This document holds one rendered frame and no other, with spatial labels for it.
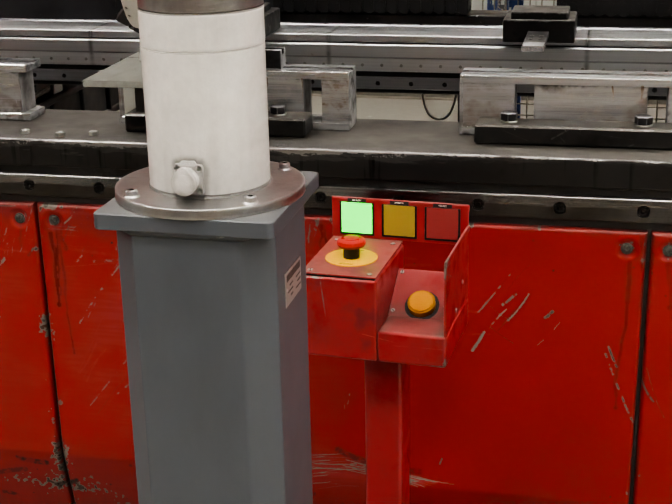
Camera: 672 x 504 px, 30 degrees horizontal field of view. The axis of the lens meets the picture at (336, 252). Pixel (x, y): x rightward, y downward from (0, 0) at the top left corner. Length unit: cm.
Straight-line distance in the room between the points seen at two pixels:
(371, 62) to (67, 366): 75
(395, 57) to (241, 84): 107
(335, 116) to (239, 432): 86
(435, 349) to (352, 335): 11
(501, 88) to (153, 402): 90
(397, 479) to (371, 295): 31
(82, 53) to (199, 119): 124
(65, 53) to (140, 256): 124
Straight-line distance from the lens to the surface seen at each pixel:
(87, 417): 221
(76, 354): 216
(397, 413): 177
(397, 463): 181
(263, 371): 124
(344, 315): 167
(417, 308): 171
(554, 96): 197
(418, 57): 224
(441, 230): 176
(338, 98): 201
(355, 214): 179
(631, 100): 197
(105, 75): 188
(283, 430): 128
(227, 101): 119
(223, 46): 117
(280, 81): 203
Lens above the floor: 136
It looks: 19 degrees down
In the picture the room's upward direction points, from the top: 1 degrees counter-clockwise
